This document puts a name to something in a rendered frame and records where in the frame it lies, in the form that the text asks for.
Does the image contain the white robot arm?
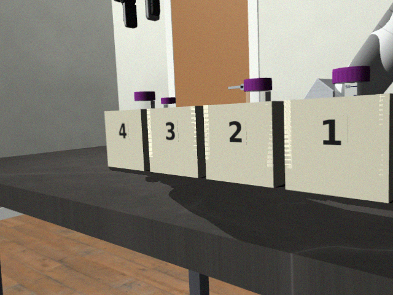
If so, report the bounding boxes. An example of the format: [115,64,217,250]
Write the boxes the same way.
[348,3,393,95]

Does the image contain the beige block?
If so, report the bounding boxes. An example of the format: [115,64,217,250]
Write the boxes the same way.
[104,109,150,171]
[203,101,285,188]
[284,93,393,203]
[147,106,206,178]

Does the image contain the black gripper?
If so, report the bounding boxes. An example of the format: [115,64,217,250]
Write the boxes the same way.
[114,0,160,28]

